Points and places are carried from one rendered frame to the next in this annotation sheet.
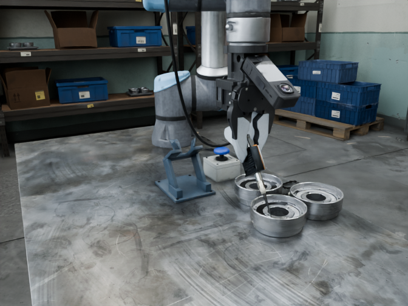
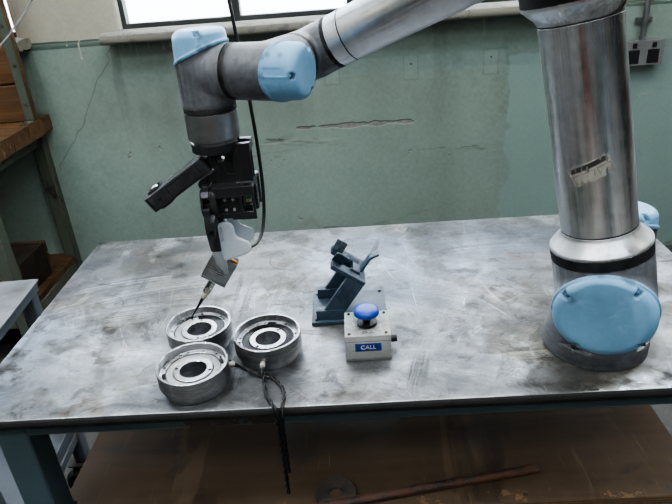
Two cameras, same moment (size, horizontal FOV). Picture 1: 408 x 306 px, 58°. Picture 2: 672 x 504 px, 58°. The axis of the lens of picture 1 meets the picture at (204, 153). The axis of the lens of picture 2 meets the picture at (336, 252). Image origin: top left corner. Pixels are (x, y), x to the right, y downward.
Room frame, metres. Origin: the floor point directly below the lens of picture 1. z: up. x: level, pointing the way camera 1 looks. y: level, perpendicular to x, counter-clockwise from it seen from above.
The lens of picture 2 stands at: (1.24, -0.75, 1.37)
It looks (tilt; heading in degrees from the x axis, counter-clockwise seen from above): 26 degrees down; 120
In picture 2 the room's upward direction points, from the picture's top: 4 degrees counter-clockwise
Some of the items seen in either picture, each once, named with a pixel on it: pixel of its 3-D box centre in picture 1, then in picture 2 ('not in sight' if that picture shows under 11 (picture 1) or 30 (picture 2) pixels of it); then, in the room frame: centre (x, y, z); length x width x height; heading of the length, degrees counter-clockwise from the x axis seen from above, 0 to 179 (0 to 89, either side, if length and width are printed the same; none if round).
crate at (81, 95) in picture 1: (81, 90); not in sight; (4.07, 1.34, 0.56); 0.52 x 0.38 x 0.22; 114
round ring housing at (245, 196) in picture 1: (258, 189); (268, 342); (0.75, -0.12, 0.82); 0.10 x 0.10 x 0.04
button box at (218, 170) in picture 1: (220, 166); (370, 334); (0.89, -0.04, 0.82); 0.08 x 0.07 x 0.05; 27
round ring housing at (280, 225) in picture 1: (277, 215); (200, 333); (0.63, -0.14, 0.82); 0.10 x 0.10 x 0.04
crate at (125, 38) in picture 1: (135, 36); not in sight; (4.37, 0.76, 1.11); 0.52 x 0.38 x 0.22; 117
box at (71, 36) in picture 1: (73, 29); not in sight; (4.05, 1.35, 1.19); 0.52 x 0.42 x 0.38; 117
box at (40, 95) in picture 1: (27, 87); not in sight; (3.80, 1.81, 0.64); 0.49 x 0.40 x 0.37; 122
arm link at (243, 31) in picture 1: (246, 32); (213, 125); (0.67, -0.08, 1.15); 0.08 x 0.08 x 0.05
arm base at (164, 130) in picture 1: (173, 127); (597, 313); (1.20, 0.10, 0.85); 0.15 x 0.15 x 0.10
